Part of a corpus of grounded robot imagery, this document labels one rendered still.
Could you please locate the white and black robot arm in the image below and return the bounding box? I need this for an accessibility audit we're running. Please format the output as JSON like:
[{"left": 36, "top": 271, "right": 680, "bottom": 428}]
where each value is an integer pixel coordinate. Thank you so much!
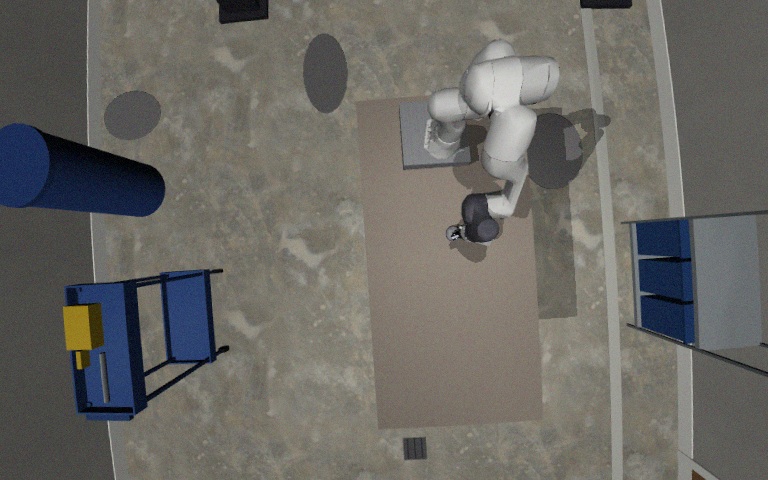
[{"left": 423, "top": 39, "right": 560, "bottom": 246}]

